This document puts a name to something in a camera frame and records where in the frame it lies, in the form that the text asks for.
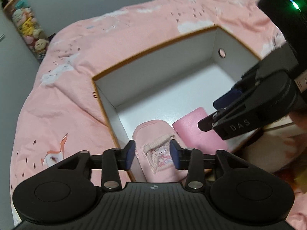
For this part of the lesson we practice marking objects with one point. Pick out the orange cardboard storage box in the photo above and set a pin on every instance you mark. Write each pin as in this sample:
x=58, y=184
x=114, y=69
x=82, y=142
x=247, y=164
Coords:
x=170, y=80

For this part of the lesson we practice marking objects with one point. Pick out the pink embroidered pouch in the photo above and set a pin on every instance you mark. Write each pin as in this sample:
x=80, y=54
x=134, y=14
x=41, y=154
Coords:
x=152, y=140

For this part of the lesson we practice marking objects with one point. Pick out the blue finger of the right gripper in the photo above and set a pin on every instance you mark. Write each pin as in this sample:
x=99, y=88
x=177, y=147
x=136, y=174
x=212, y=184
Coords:
x=227, y=99
x=229, y=119

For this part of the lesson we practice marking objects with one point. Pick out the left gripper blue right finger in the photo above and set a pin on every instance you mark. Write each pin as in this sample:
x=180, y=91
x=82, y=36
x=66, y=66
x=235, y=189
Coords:
x=192, y=161

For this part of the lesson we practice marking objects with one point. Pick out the tall plush toy holder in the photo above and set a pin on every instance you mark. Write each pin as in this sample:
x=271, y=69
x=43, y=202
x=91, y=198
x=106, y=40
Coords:
x=20, y=13

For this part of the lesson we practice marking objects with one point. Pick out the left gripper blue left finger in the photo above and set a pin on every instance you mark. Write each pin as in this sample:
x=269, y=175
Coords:
x=114, y=160

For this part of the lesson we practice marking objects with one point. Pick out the person's right hand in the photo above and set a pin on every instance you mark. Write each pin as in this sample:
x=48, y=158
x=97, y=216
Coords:
x=300, y=119

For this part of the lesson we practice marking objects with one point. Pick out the pink wallet case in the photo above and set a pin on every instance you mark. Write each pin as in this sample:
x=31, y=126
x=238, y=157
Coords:
x=188, y=130

